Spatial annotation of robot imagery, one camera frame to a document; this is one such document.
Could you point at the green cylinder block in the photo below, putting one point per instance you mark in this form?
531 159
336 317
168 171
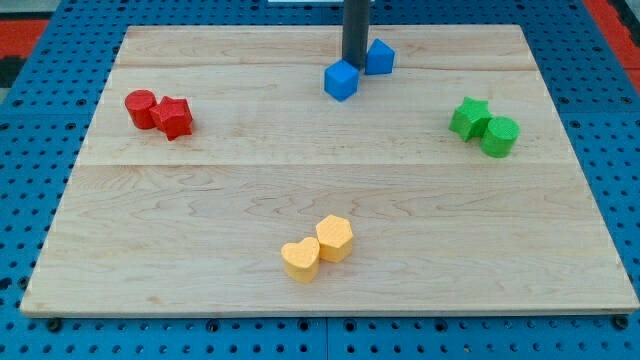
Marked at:
500 136

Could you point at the light wooden board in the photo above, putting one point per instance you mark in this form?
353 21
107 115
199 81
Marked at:
193 228

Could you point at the yellow hexagon block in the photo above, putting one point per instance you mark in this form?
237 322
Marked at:
335 237

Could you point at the blue triangular prism block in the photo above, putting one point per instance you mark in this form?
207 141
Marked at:
379 59

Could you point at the red cylinder block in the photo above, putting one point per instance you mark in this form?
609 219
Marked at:
138 104

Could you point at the green star block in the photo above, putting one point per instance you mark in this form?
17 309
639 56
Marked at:
470 118

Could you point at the yellow heart block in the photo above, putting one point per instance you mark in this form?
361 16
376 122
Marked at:
301 259

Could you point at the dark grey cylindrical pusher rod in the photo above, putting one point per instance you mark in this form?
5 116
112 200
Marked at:
355 28

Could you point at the red star block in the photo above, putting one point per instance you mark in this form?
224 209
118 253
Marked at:
173 117

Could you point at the blue cube block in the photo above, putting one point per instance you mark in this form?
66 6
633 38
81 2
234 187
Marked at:
341 80

